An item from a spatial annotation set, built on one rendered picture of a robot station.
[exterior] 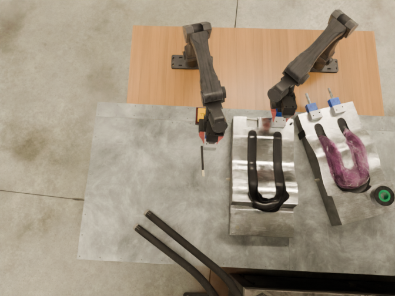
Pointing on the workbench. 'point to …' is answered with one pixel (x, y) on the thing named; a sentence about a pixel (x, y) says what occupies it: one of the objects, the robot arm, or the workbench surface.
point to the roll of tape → (383, 195)
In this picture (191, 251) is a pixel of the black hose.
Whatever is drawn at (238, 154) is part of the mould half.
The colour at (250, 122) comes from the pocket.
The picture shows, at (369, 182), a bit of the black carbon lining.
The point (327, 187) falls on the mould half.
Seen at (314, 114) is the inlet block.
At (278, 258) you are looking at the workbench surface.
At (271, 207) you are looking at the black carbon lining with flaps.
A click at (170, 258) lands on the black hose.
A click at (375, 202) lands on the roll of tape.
